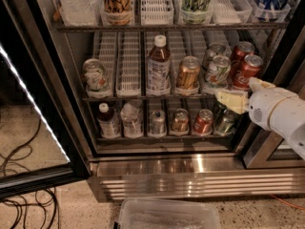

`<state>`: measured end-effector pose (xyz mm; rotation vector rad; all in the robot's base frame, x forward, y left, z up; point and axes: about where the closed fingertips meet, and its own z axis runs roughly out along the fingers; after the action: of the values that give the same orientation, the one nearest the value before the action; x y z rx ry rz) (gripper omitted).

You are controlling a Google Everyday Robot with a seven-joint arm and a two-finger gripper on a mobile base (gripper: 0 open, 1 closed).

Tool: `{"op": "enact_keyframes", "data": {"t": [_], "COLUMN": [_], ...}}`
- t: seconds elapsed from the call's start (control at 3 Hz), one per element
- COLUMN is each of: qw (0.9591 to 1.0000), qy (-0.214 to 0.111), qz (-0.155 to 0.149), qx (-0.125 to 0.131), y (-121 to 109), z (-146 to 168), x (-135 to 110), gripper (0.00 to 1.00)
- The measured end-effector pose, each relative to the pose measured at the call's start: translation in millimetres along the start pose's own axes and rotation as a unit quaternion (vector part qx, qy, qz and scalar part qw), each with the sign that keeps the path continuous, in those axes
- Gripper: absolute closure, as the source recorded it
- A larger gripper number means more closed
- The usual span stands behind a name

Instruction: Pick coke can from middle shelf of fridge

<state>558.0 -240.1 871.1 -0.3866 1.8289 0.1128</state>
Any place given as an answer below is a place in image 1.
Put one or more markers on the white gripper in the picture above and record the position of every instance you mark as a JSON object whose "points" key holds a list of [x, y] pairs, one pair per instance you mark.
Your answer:
{"points": [[264, 107]]}

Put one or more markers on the red coke can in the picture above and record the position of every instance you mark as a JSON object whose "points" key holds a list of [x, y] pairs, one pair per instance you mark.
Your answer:
{"points": [[250, 67], [242, 49]]}

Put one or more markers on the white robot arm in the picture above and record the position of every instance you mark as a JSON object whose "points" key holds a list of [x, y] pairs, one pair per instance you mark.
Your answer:
{"points": [[296, 139]]}

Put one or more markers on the rear green can bottom shelf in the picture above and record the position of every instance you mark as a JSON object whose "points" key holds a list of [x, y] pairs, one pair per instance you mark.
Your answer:
{"points": [[218, 109]]}

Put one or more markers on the front white green soda can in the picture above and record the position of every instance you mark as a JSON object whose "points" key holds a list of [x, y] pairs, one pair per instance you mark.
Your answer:
{"points": [[217, 71]]}

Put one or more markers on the white green soda can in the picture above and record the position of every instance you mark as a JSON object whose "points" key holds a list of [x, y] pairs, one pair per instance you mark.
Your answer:
{"points": [[213, 50], [217, 71], [95, 75]]}

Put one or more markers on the front green can bottom shelf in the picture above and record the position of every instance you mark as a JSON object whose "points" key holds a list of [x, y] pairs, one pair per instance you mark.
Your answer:
{"points": [[226, 122]]}

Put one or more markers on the rear white green soda can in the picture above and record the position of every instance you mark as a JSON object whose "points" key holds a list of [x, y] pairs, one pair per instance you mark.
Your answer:
{"points": [[213, 50]]}

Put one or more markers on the red can bottom shelf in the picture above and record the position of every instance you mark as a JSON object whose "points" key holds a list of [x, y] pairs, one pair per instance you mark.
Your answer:
{"points": [[203, 122]]}

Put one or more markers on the gold soda can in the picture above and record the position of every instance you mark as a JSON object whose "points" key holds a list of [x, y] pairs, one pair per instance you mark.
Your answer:
{"points": [[188, 73]]}

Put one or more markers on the copper can bottom shelf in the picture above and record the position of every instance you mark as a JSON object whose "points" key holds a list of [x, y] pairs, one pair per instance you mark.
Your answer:
{"points": [[180, 121]]}

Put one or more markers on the silver can bottom shelf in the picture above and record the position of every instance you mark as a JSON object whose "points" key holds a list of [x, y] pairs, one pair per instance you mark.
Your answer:
{"points": [[158, 122]]}

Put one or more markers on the tall green can top shelf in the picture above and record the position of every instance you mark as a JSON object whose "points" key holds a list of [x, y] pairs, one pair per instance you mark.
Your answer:
{"points": [[195, 11]]}

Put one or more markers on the stainless steel fridge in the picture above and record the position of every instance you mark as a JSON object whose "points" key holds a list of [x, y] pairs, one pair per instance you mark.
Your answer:
{"points": [[174, 165]]}

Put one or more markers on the left white green soda can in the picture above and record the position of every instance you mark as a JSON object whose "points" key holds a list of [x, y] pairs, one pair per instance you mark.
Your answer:
{"points": [[95, 75]]}

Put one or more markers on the tall gold can top shelf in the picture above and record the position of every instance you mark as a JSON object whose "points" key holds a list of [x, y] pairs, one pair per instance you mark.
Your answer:
{"points": [[116, 12]]}

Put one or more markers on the black glass fridge door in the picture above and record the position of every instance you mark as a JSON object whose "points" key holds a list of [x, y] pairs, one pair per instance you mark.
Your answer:
{"points": [[42, 143]]}

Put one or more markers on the brown tea bottle white cap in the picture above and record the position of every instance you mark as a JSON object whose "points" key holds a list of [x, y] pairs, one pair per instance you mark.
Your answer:
{"points": [[158, 71]]}

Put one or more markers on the small clear water bottle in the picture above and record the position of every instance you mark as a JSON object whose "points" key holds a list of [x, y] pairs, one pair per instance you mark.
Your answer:
{"points": [[131, 122]]}

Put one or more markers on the small brown tea bottle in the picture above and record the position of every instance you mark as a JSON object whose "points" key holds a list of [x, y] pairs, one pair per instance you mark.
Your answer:
{"points": [[108, 121]]}

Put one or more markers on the clear plastic bin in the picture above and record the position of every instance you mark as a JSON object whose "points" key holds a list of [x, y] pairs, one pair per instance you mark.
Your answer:
{"points": [[152, 213]]}

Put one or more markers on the large clear water bottle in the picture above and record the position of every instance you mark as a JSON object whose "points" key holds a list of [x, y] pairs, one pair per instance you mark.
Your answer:
{"points": [[77, 13]]}

